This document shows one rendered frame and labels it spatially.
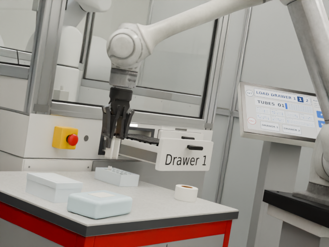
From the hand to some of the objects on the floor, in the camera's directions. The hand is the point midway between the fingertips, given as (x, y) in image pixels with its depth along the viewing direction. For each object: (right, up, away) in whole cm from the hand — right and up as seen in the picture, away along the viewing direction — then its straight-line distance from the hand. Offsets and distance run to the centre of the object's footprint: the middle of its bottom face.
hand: (112, 148), depth 188 cm
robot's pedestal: (+60, -97, +4) cm, 114 cm away
